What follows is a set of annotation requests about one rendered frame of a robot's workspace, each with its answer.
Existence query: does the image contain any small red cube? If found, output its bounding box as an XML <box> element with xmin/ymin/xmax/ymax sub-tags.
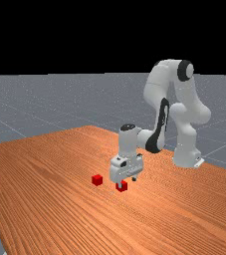
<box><xmin>91</xmin><ymin>173</ymin><xmax>104</xmax><ymax>187</ymax></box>
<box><xmin>114</xmin><ymin>179</ymin><xmax>128</xmax><ymax>193</ymax></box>

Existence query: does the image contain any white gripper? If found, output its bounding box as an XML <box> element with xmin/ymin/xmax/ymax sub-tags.
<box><xmin>109</xmin><ymin>153</ymin><xmax>144</xmax><ymax>189</ymax></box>

